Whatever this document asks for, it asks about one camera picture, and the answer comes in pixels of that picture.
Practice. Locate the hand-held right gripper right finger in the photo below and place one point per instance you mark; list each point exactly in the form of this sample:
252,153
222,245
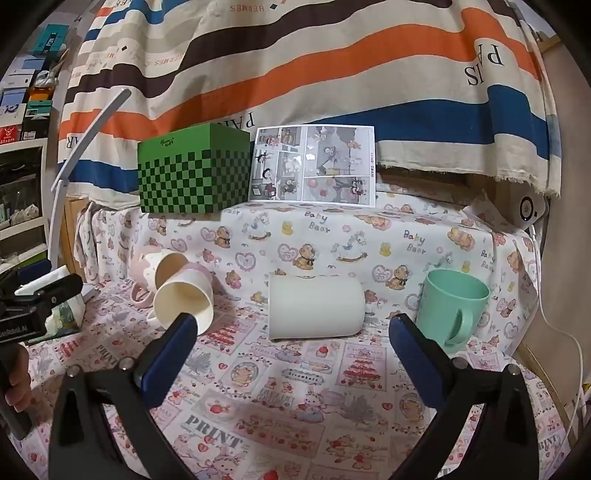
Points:
418,364

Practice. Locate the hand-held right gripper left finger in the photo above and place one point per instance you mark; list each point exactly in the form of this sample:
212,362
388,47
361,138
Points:
162,364

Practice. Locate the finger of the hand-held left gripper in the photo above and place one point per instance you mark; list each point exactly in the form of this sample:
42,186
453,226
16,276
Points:
51,288

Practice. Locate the white cup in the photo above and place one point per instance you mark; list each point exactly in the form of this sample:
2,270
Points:
316,307

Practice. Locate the mint green cup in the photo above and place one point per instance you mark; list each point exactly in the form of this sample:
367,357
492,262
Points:
450,311

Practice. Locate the cream cup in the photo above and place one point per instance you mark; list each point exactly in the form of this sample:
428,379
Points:
182,302

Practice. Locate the pink cup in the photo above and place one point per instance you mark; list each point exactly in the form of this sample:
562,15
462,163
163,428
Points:
159,277

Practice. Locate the person's left hand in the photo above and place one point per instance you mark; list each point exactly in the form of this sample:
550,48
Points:
18,376

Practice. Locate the printed patchwork cloth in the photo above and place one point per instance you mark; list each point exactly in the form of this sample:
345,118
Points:
286,397

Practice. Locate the white desk lamp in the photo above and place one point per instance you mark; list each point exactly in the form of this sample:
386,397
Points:
78,152

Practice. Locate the bear print cloth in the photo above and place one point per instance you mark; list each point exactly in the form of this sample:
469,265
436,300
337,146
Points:
323,240

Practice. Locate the green checkered box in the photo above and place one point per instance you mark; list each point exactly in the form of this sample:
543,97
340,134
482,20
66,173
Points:
194,168

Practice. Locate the white round device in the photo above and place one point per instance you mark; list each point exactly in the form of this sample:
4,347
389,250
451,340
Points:
521,207

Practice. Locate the shelf of boxes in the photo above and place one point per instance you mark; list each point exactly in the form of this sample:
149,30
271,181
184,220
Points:
27,92

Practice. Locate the comic print sheet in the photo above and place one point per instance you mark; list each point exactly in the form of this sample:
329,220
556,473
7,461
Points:
311,164

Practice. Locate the striped cloth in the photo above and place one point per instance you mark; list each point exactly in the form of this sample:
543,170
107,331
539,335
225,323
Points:
323,69

